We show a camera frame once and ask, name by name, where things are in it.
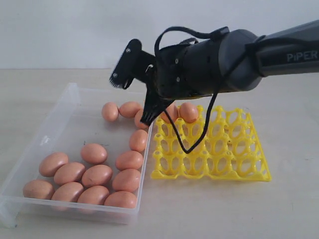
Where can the brown egg front left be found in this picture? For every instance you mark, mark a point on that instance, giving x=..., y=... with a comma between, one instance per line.
x=38, y=189

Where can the brown egg back middle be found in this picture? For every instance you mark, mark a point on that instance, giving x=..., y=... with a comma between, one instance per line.
x=129, y=109

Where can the brown egg back right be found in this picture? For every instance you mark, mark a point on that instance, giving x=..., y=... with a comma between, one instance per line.
x=137, y=120

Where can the clear plastic bin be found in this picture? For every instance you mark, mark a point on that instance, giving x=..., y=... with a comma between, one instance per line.
x=74, y=121

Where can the brown egg packed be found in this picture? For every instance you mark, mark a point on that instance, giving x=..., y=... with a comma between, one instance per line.
x=172, y=111
x=188, y=112
x=93, y=153
x=129, y=160

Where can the brown egg front middle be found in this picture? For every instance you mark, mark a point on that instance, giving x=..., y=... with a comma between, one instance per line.
x=95, y=195

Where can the yellow plastic egg tray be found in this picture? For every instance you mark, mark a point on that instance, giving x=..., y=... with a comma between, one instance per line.
x=230, y=150

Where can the brown egg front right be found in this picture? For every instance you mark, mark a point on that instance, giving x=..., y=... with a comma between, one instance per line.
x=122, y=199

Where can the brown egg back left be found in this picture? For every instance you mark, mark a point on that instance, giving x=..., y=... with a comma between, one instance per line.
x=110, y=112

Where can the brown egg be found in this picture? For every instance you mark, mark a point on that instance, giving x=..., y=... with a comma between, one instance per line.
x=38, y=189
x=138, y=140
x=52, y=163
x=110, y=112
x=97, y=175
x=129, y=109
x=95, y=195
x=127, y=180
x=69, y=192
x=70, y=172
x=122, y=199
x=137, y=120

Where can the brown egg front inner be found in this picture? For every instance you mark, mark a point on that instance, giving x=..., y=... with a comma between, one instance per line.
x=69, y=192

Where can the brown egg right side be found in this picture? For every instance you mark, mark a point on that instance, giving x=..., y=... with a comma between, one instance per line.
x=138, y=140

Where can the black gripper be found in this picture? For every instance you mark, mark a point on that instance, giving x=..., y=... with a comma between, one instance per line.
x=166, y=82

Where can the brown egg centre left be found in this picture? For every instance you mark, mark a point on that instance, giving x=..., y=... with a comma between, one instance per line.
x=70, y=172

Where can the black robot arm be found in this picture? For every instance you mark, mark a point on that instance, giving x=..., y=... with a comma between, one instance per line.
x=225, y=61

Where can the brown egg right lower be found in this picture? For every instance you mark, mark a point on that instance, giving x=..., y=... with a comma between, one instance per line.
x=127, y=180

